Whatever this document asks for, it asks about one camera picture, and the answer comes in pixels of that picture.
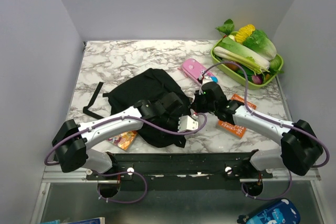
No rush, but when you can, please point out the black student backpack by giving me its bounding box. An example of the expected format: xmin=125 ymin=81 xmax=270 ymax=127
xmin=83 ymin=68 xmax=191 ymax=148

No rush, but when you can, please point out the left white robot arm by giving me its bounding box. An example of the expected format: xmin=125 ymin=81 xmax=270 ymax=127
xmin=52 ymin=92 xmax=183 ymax=179

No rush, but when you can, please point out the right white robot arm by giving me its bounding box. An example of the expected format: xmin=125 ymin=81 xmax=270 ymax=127
xmin=191 ymin=81 xmax=323 ymax=178

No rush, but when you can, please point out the pink pencil case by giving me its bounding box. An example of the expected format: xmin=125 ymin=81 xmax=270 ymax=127
xmin=181 ymin=58 xmax=218 ymax=87

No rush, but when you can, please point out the green vegetable tray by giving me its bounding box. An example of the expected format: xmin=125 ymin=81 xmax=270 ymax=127
xmin=210 ymin=39 xmax=284 ymax=90

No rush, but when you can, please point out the orange 78-storey treehouse book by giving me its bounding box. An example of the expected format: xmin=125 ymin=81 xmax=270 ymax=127
xmin=216 ymin=93 xmax=257 ymax=139

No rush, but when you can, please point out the Roald Dahl book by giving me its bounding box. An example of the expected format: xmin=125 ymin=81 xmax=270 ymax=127
xmin=107 ymin=131 xmax=138 ymax=151

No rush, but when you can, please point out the napa cabbage toy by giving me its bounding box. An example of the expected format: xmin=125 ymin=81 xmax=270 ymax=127
xmin=213 ymin=37 xmax=270 ymax=73

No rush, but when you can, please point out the green leaf sprig toy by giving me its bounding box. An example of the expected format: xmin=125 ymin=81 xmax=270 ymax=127
xmin=215 ymin=19 xmax=235 ymax=36

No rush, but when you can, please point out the yellow corn toy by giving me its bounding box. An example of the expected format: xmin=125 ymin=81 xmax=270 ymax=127
xmin=235 ymin=24 xmax=256 ymax=44

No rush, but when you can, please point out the green lettuce toy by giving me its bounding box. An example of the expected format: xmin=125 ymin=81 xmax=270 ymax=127
xmin=243 ymin=29 xmax=277 ymax=61

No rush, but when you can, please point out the blue pencil case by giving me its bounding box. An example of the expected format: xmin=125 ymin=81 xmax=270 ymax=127
xmin=237 ymin=198 xmax=301 ymax=224

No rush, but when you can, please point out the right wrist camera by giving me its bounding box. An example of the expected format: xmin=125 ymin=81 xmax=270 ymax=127
xmin=198 ymin=76 xmax=218 ymax=89

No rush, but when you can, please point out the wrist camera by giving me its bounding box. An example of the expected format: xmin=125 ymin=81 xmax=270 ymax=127
xmin=177 ymin=115 xmax=198 ymax=133
xmin=198 ymin=76 xmax=218 ymax=89

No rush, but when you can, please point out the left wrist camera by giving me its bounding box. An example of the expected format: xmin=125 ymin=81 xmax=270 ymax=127
xmin=177 ymin=115 xmax=198 ymax=133

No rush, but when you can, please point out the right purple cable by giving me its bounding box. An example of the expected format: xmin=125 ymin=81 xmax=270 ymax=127
xmin=198 ymin=61 xmax=330 ymax=201

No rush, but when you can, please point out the purple cable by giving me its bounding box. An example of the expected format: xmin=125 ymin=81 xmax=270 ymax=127
xmin=198 ymin=61 xmax=330 ymax=201
xmin=44 ymin=112 xmax=208 ymax=204

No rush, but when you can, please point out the black mounting base rail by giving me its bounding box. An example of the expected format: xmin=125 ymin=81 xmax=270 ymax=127
xmin=86 ymin=153 xmax=272 ymax=191

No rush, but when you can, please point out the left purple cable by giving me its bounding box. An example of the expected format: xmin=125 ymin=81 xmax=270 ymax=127
xmin=44 ymin=112 xmax=208 ymax=204

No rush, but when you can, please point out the aluminium extrusion rail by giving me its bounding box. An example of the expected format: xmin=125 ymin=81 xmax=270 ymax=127
xmin=42 ymin=166 xmax=321 ymax=183

